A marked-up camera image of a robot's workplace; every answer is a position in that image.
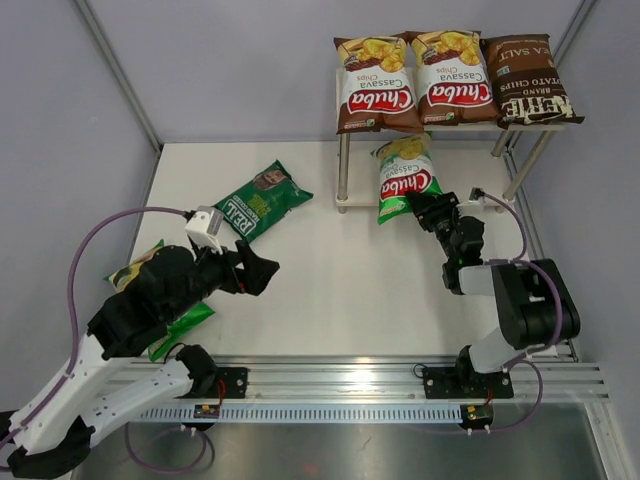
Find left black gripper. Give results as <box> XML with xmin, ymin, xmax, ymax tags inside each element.
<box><xmin>166</xmin><ymin>236</ymin><xmax>279</xmax><ymax>322</ymax></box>

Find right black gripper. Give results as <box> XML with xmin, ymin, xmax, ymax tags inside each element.
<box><xmin>405</xmin><ymin>191</ymin><xmax>462</xmax><ymax>262</ymax></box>

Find green chuba bag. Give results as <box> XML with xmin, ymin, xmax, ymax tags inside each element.
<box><xmin>104</xmin><ymin>239</ymin><xmax>215</xmax><ymax>362</ymax></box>
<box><xmin>371</xmin><ymin>133</ymin><xmax>443</xmax><ymax>225</ymax></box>

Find dark green Real chips bag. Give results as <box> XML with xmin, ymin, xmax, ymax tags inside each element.
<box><xmin>214</xmin><ymin>160</ymin><xmax>314</xmax><ymax>243</ymax></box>

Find brown Chuba bag back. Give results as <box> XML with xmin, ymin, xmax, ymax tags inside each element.
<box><xmin>408</xmin><ymin>30</ymin><xmax>499</xmax><ymax>126</ymax></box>

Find brown chuba bag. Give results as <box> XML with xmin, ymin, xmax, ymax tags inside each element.
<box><xmin>334</xmin><ymin>33</ymin><xmax>423</xmax><ymax>134</ymax></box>
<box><xmin>408</xmin><ymin>30</ymin><xmax>499</xmax><ymax>126</ymax></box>

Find brown Chuba bag front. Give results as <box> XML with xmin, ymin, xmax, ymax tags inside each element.
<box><xmin>334</xmin><ymin>33</ymin><xmax>423</xmax><ymax>134</ymax></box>

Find brown Kettle chips bag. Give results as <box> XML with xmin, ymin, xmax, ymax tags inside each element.
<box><xmin>480</xmin><ymin>34</ymin><xmax>584</xmax><ymax>129</ymax></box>

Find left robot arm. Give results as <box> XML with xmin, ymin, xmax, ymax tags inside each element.
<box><xmin>1</xmin><ymin>241</ymin><xmax>280</xmax><ymax>479</ymax></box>

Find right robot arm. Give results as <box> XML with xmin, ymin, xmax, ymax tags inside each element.
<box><xmin>407</xmin><ymin>192</ymin><xmax>581</xmax><ymax>400</ymax></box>

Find white two-tier shelf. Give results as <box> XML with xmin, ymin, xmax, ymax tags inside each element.
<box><xmin>333</xmin><ymin>67</ymin><xmax>568</xmax><ymax>216</ymax></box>

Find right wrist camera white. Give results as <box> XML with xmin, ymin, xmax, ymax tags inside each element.
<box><xmin>458</xmin><ymin>187</ymin><xmax>486</xmax><ymax>210</ymax></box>

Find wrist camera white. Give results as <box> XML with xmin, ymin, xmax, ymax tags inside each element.
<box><xmin>458</xmin><ymin>187</ymin><xmax>486</xmax><ymax>210</ymax></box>
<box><xmin>185</xmin><ymin>206</ymin><xmax>223</xmax><ymax>254</ymax></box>

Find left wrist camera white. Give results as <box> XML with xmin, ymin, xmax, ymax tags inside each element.
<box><xmin>185</xmin><ymin>206</ymin><xmax>223</xmax><ymax>254</ymax></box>

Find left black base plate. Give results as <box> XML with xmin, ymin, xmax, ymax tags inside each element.
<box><xmin>202</xmin><ymin>367</ymin><xmax>249</xmax><ymax>400</ymax></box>

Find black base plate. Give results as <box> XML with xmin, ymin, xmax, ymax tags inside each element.
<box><xmin>423</xmin><ymin>367</ymin><xmax>514</xmax><ymax>400</ymax></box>
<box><xmin>202</xmin><ymin>367</ymin><xmax>249</xmax><ymax>400</ymax></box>

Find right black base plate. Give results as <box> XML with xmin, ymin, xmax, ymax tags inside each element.
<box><xmin>423</xmin><ymin>367</ymin><xmax>514</xmax><ymax>400</ymax></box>

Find aluminium mounting rail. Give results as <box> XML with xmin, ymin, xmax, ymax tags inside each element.
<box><xmin>99</xmin><ymin>357</ymin><xmax>611</xmax><ymax>424</ymax></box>

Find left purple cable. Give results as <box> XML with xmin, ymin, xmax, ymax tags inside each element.
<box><xmin>0</xmin><ymin>206</ymin><xmax>216</xmax><ymax>474</ymax></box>

